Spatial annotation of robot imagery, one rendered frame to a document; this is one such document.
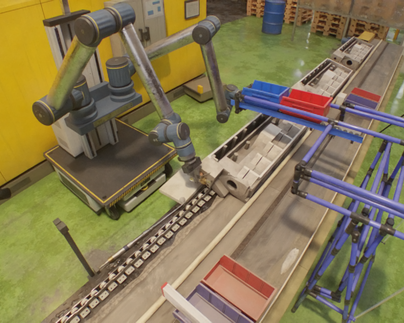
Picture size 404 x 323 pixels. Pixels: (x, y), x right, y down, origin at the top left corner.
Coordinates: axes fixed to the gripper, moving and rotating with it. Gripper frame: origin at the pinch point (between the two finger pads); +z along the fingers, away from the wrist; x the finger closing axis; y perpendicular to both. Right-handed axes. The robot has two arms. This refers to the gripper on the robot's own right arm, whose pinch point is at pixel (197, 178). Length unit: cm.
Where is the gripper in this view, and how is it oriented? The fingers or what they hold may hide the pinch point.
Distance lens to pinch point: 177.8
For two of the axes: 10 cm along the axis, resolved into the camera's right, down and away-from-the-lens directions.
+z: 3.3, 8.5, 4.0
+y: 7.0, 0.6, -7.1
